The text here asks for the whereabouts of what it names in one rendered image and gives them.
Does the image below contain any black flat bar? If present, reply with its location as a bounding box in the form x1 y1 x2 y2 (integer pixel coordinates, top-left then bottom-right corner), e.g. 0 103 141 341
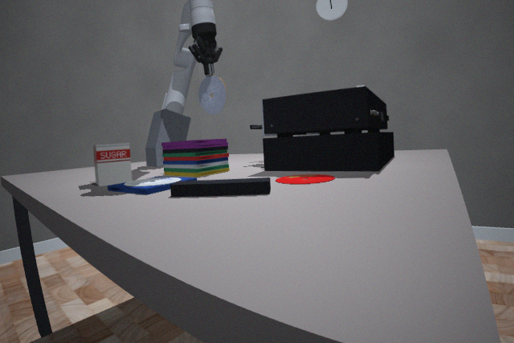
170 178 271 197

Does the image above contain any silver cd disc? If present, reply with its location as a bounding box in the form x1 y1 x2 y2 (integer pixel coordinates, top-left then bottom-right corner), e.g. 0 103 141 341
124 178 181 186

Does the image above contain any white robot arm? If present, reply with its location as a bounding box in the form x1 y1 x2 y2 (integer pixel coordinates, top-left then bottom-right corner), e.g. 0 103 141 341
161 0 215 114

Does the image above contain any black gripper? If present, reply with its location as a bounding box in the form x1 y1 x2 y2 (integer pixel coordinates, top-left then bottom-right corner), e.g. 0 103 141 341
189 22 222 77

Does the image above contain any orange cd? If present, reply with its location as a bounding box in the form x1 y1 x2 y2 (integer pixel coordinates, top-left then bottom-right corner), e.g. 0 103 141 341
198 76 227 114

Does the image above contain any red cd with green label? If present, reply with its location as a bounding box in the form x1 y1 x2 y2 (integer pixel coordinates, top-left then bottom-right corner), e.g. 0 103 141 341
275 174 335 184

